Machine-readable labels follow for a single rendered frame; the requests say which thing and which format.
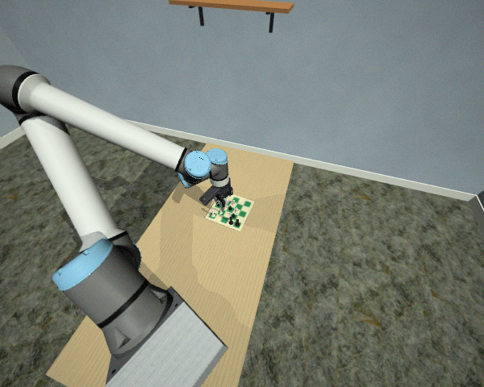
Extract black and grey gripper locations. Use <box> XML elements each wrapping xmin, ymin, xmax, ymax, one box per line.
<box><xmin>214</xmin><ymin>177</ymin><xmax>233</xmax><ymax>211</ymax></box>

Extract green and cream chessboard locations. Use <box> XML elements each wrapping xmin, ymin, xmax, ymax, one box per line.
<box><xmin>205</xmin><ymin>194</ymin><xmax>254</xmax><ymax>232</ymax></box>

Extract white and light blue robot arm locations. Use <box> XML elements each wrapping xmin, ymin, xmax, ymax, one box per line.
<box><xmin>0</xmin><ymin>65</ymin><xmax>229</xmax><ymax>360</ymax></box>

